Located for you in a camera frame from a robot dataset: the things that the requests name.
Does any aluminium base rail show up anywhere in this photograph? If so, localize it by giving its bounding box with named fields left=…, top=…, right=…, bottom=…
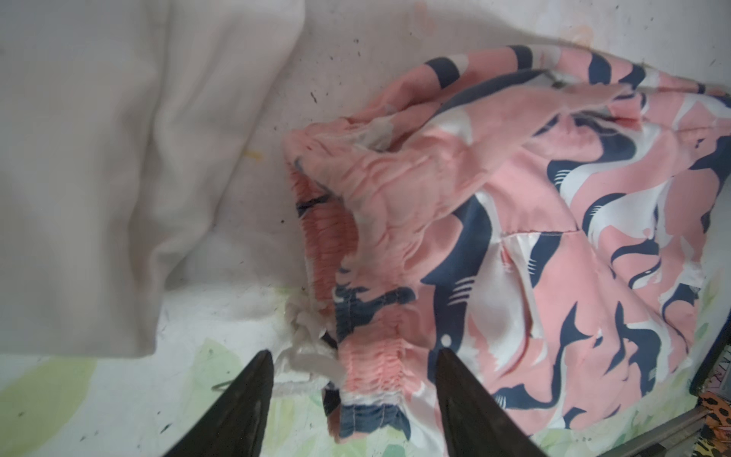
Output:
left=603, top=398, right=730, bottom=457

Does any pink patterned garment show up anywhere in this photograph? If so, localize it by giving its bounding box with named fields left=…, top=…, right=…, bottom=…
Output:
left=283, top=46, right=730, bottom=451

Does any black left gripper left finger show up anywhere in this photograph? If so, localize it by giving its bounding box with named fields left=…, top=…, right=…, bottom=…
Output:
left=166, top=350, right=274, bottom=457

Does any white t-shirt with robot print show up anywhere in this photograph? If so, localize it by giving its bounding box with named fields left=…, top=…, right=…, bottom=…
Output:
left=1, top=1, right=306, bottom=357

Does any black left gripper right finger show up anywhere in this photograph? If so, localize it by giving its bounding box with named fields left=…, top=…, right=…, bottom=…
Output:
left=435, top=350, right=544, bottom=457

